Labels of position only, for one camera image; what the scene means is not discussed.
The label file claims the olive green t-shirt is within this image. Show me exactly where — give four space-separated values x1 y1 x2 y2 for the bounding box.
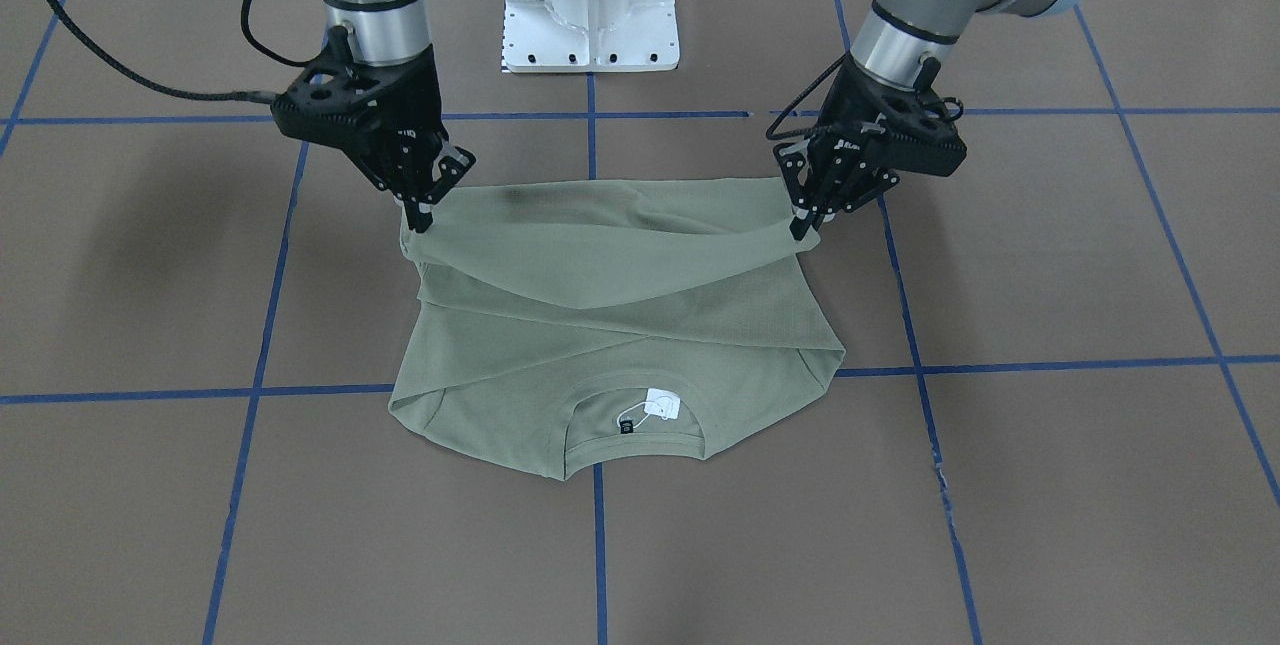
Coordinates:
388 177 846 481

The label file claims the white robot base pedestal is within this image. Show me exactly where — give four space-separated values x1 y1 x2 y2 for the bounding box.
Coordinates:
500 0 681 74

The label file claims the white price tag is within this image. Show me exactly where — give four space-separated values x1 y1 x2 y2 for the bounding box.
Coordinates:
643 386 684 421

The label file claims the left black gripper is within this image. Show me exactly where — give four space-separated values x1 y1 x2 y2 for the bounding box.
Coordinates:
771 52 968 241

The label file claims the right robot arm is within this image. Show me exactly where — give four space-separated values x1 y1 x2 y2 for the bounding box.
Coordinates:
44 0 475 235

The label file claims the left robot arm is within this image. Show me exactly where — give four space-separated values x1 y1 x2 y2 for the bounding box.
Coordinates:
765 0 1082 241

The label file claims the brown paper table mat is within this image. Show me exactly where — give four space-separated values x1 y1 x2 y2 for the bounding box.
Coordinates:
1 0 1277 644

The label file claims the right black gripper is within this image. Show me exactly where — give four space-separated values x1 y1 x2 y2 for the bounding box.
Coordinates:
271 26 476 234

